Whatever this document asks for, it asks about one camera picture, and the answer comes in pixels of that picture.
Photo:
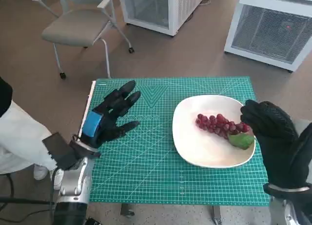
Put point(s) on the white glass-front freezer cabinet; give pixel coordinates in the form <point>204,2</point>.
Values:
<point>268,32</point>
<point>180,5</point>

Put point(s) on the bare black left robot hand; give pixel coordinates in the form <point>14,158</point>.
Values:
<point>107,117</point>

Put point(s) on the grey chair white frame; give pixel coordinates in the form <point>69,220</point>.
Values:
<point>73,27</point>

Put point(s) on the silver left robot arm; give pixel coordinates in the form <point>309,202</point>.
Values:
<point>73,181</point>

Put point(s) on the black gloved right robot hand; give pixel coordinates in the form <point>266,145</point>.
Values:
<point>278,137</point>

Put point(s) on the metal table bracket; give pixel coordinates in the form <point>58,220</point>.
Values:
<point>126,210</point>
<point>217,215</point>

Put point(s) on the red toy grape bunch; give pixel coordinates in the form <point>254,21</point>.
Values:
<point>214,123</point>

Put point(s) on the white plate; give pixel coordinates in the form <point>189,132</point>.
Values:
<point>195,149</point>

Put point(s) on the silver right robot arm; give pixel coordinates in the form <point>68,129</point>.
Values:
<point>285,190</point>

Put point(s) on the person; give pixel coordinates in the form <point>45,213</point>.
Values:
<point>19,137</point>

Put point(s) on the green cutting mat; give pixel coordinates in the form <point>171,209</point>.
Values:
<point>158,181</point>

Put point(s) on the black stand leg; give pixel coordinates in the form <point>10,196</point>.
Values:
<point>24,201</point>

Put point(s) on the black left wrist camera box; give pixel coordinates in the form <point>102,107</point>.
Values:
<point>58,151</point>

